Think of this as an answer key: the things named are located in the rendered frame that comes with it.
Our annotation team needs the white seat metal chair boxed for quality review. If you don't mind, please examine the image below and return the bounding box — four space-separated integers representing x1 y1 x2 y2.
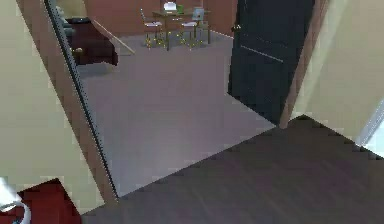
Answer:
179 15 205 50
139 8 165 48

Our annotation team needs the black room door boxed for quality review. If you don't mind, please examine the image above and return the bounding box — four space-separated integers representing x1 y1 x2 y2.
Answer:
227 0 316 126

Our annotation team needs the light blue box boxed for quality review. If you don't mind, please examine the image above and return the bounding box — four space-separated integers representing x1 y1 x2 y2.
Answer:
192 7 205 22

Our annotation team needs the brown wooden table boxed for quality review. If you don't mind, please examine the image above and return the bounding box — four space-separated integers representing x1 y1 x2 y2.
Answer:
151 9 212 52

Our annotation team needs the white laptop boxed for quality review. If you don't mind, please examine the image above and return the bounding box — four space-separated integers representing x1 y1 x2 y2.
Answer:
162 1 178 14

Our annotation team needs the dark maroon cabinet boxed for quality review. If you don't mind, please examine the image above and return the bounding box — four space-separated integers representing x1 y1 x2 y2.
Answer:
65 17 120 67

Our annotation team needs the dark red furniture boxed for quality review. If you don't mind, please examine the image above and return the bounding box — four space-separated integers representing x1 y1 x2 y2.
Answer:
0 178 83 224

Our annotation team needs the white round object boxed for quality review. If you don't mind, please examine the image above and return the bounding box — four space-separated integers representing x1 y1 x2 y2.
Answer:
0 177 32 224

